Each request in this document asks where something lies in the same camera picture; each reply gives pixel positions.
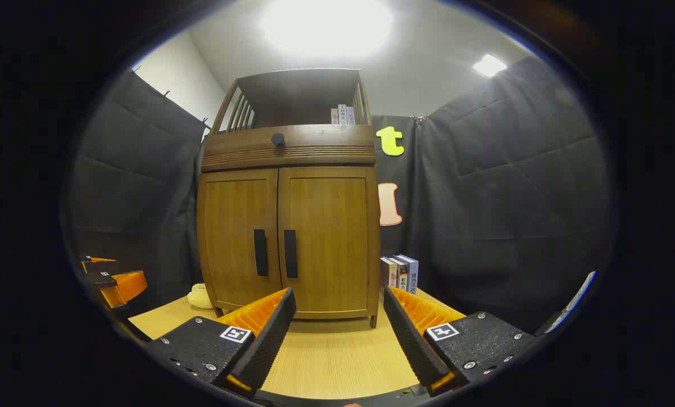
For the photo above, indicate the black backdrop cloth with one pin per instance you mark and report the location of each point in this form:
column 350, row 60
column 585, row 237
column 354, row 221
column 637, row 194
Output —
column 513, row 198

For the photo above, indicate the pink-spined shelf book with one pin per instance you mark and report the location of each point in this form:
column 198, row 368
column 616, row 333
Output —
column 334, row 116

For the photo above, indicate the dark red standing book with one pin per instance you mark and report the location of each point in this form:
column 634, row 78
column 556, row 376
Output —
column 386, row 272

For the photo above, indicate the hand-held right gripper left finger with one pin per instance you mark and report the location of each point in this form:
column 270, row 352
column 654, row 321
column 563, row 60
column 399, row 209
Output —
column 267, row 333

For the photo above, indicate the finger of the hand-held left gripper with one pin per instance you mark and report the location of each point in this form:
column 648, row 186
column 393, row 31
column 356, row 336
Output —
column 97, row 264
column 128, row 285

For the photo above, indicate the large ceiling light panel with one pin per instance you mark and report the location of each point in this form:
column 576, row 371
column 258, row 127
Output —
column 326, row 25

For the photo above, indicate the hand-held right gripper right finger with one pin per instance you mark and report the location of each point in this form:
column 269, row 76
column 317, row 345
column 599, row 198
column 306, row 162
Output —
column 411, row 339

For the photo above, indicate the black-spined standing book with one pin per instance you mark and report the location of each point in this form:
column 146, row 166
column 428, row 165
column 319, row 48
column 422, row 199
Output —
column 401, row 277

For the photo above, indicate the wooden cabinet door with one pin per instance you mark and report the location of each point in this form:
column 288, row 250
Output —
column 230, row 226
column 332, row 226

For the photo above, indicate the tall white shelf book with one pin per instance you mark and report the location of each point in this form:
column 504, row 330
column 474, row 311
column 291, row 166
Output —
column 342, row 115

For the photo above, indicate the small ceiling light panel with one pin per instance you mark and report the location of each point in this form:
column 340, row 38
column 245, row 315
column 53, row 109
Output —
column 489, row 65

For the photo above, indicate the cream plush toy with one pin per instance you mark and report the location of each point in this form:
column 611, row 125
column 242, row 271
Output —
column 200, row 297

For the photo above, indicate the wooden cabinet drawer front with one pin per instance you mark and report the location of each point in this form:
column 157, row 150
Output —
column 326, row 141

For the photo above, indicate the grey-spined shelf book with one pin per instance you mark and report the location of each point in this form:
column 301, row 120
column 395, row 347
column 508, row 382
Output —
column 350, row 116

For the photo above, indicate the wooden double-door shoe cabinet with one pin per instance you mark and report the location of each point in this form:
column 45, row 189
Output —
column 309, row 87

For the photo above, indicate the black round drawer knob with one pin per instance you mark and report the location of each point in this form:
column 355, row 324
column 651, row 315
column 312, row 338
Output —
column 278, row 139

